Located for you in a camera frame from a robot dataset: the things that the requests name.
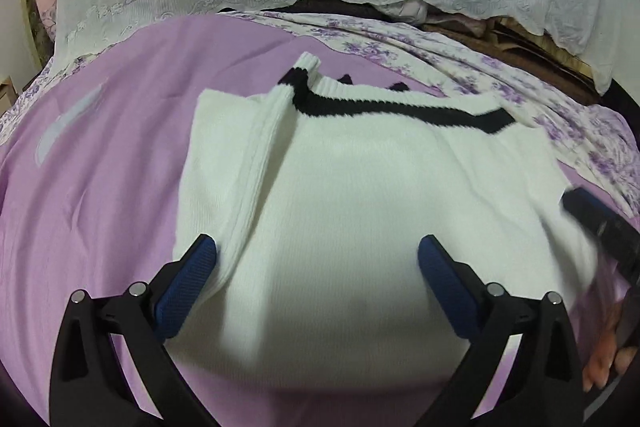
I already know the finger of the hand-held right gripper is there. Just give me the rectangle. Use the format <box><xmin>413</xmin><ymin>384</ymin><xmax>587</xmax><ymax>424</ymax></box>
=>
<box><xmin>560</xmin><ymin>187</ymin><xmax>640</xmax><ymax>280</ymax></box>

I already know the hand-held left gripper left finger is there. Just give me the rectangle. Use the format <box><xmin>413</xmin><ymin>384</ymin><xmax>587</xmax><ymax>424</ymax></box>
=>
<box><xmin>48</xmin><ymin>234</ymin><xmax>219</xmax><ymax>427</ymax></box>

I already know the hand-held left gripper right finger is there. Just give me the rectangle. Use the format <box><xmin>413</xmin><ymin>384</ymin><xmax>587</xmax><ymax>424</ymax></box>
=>
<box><xmin>417</xmin><ymin>234</ymin><xmax>586</xmax><ymax>427</ymax></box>

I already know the white black-striped sweater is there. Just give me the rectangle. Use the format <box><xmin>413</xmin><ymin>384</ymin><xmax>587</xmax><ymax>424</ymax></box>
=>
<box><xmin>172</xmin><ymin>53</ymin><xmax>601</xmax><ymax>378</ymax></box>

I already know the person's right hand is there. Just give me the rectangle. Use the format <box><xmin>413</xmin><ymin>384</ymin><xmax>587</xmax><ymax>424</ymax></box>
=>
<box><xmin>582</xmin><ymin>302</ymin><xmax>636</xmax><ymax>393</ymax></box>

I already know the purple blanket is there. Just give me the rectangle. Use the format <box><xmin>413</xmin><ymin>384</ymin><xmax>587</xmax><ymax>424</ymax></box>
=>
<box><xmin>0</xmin><ymin>16</ymin><xmax>640</xmax><ymax>427</ymax></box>

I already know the purple floral bed sheet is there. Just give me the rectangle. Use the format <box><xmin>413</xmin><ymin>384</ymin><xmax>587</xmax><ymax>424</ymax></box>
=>
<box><xmin>0</xmin><ymin>9</ymin><xmax>640</xmax><ymax>218</ymax></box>

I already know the brown folded mat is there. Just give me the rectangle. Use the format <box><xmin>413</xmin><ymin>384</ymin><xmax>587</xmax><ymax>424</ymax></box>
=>
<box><xmin>420</xmin><ymin>12</ymin><xmax>603</xmax><ymax>96</ymax></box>

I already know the white crumpled cloth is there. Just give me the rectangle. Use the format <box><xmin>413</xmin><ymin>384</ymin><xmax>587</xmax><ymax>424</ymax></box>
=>
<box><xmin>390</xmin><ymin>0</ymin><xmax>428</xmax><ymax>22</ymax></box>

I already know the green patterned panel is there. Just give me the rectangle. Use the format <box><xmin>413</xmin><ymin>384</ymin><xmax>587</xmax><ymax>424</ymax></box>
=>
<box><xmin>22</xmin><ymin>0</ymin><xmax>51</xmax><ymax>62</ymax></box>

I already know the dark cloth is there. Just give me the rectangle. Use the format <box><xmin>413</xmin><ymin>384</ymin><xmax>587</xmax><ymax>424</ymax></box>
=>
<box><xmin>220</xmin><ymin>0</ymin><xmax>396</xmax><ymax>20</ymax></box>

